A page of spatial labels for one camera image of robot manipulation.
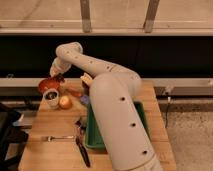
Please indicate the white cup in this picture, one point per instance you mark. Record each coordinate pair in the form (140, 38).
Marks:
(51, 96)

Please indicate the orange carrot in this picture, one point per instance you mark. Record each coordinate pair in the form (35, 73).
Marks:
(74, 92)

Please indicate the black handled knife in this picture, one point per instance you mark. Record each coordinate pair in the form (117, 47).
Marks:
(80, 128)

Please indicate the blue sponge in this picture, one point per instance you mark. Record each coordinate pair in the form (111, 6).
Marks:
(85, 100)

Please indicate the silver fork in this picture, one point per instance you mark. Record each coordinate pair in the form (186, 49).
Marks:
(51, 138)

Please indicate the dark grape bunch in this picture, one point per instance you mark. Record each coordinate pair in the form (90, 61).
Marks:
(59, 78)

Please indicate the red yellow apple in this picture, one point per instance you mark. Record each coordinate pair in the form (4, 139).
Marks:
(65, 102)

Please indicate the green plastic tray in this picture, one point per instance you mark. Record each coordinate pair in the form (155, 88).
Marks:
(93, 139)

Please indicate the red bowl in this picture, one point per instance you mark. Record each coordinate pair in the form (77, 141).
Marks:
(48, 83)

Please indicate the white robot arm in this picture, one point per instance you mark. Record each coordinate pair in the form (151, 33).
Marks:
(111, 96)

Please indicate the black chair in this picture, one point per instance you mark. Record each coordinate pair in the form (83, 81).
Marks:
(9, 134)

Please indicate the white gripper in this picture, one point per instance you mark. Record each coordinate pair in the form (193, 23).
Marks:
(59, 66)

